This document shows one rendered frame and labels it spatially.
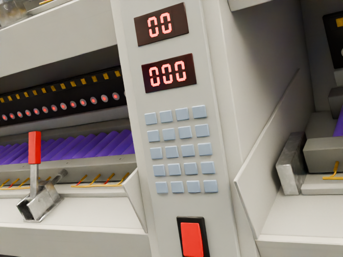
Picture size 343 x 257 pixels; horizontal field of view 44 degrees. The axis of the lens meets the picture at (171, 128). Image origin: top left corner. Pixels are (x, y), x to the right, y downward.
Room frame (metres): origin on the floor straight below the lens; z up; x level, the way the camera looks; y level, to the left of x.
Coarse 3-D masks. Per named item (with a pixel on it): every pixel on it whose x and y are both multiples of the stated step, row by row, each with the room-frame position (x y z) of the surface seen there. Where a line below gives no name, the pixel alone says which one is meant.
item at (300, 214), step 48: (336, 48) 0.40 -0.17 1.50; (288, 96) 0.38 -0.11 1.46; (336, 96) 0.39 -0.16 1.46; (288, 144) 0.33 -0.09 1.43; (336, 144) 0.32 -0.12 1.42; (240, 192) 0.27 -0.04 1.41; (288, 192) 0.32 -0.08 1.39; (336, 192) 0.30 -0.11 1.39; (288, 240) 0.28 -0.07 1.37; (336, 240) 0.26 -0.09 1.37
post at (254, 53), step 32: (224, 0) 0.30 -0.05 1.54; (288, 0) 0.42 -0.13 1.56; (224, 32) 0.29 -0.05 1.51; (256, 32) 0.34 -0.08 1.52; (288, 32) 0.41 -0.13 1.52; (128, 64) 0.34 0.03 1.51; (224, 64) 0.29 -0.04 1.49; (256, 64) 0.33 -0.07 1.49; (288, 64) 0.40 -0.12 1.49; (128, 96) 0.34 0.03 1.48; (224, 96) 0.29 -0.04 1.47; (256, 96) 0.32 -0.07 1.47; (224, 128) 0.29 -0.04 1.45; (256, 128) 0.32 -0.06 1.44; (256, 256) 0.29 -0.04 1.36
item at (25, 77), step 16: (304, 0) 0.45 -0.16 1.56; (320, 0) 0.44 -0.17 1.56; (336, 0) 0.43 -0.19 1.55; (304, 16) 0.45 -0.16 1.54; (320, 16) 0.44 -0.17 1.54; (320, 32) 0.45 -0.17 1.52; (112, 48) 0.61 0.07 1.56; (320, 48) 0.45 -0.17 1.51; (48, 64) 0.68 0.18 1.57; (64, 64) 0.66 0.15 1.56; (80, 64) 0.64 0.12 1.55; (96, 64) 0.62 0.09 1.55; (112, 64) 0.61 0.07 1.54; (320, 64) 0.45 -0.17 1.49; (0, 80) 0.76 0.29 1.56; (16, 80) 0.73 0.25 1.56; (32, 80) 0.71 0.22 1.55; (48, 80) 0.69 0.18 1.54; (320, 80) 0.45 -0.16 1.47; (320, 96) 0.45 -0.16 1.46
